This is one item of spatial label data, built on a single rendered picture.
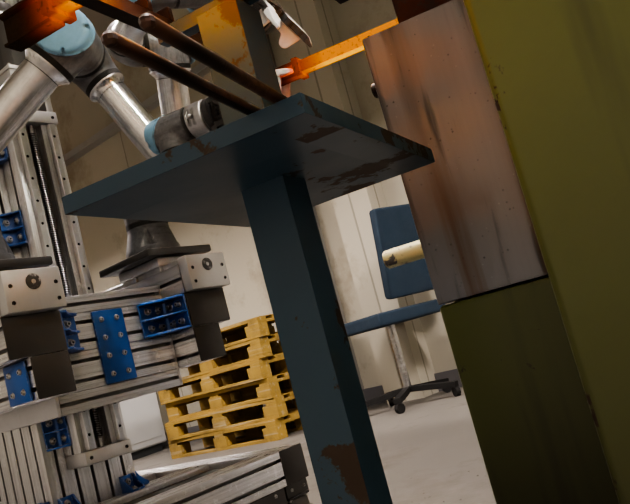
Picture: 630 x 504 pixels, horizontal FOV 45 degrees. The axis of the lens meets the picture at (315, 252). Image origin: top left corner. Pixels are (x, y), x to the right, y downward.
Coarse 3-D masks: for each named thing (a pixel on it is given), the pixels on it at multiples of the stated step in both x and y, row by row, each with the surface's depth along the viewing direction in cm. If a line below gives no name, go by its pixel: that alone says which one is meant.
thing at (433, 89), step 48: (384, 48) 120; (432, 48) 117; (384, 96) 120; (432, 96) 117; (480, 96) 114; (432, 144) 117; (480, 144) 114; (432, 192) 116; (480, 192) 113; (432, 240) 116; (480, 240) 113; (528, 240) 110; (480, 288) 113
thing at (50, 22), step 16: (32, 0) 93; (48, 0) 90; (64, 0) 90; (0, 16) 95; (16, 16) 95; (32, 16) 93; (48, 16) 91; (64, 16) 92; (16, 32) 95; (32, 32) 93; (48, 32) 94; (16, 48) 96
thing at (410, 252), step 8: (392, 248) 180; (400, 248) 178; (408, 248) 177; (416, 248) 176; (384, 256) 179; (392, 256) 178; (400, 256) 177; (408, 256) 177; (416, 256) 176; (392, 264) 179; (400, 264) 179
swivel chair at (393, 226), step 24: (384, 216) 449; (408, 216) 459; (384, 240) 447; (408, 240) 457; (384, 264) 446; (408, 264) 455; (384, 288) 448; (408, 288) 452; (432, 288) 464; (384, 312) 431; (408, 312) 439; (432, 312) 449; (408, 384) 454; (432, 384) 444; (456, 384) 437
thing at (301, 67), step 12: (384, 24) 142; (360, 36) 144; (336, 48) 146; (348, 48) 145; (360, 48) 145; (300, 60) 149; (312, 60) 148; (324, 60) 147; (336, 60) 148; (300, 72) 148
